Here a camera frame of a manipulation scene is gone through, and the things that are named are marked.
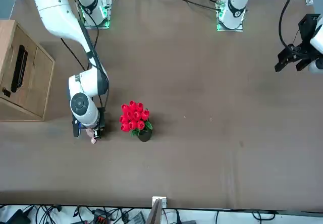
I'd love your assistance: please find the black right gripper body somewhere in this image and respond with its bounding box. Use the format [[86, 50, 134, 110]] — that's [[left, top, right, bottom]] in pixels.
[[93, 107, 106, 140]]

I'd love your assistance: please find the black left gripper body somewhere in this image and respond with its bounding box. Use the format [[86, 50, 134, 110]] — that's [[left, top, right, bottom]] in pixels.
[[298, 14, 322, 49]]

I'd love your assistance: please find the pink plush doll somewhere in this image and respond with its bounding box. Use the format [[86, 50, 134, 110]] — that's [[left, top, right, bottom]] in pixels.
[[85, 128, 98, 144]]

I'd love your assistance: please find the red tulip bouquet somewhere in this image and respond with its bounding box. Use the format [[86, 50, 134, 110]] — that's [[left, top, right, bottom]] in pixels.
[[119, 100, 153, 138]]

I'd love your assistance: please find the black cylindrical vase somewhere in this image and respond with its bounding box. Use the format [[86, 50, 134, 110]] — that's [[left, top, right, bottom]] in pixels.
[[136, 129, 153, 143]]

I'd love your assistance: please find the wooden drawer box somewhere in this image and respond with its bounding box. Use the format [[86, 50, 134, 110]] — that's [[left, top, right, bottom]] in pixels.
[[0, 19, 56, 122]]

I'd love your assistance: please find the orange and black device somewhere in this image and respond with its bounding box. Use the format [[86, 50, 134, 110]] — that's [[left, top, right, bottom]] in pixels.
[[91, 208, 114, 224]]

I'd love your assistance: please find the black power brick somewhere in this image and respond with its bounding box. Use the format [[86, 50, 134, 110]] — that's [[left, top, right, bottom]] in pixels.
[[0, 208, 31, 224]]

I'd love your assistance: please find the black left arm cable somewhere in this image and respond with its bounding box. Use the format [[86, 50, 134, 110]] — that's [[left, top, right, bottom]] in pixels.
[[278, 0, 304, 56]]

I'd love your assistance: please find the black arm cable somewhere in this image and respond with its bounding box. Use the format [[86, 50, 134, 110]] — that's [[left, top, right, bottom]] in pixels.
[[60, 0, 112, 111], [278, 0, 304, 56]]

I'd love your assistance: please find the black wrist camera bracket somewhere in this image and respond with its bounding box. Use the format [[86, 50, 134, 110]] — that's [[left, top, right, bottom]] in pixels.
[[72, 118, 80, 138]]

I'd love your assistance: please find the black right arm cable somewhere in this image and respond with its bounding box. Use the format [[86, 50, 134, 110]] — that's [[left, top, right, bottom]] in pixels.
[[60, 0, 112, 111]]

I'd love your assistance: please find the black drawer handle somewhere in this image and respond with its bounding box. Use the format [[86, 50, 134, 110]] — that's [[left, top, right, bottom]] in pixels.
[[10, 44, 29, 94]]

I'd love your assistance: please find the black cable across table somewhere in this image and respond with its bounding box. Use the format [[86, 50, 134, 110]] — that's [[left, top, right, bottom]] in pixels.
[[171, 0, 221, 12]]

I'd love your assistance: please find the aluminium frame post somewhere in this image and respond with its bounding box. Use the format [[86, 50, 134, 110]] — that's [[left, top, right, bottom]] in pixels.
[[146, 196, 168, 224]]

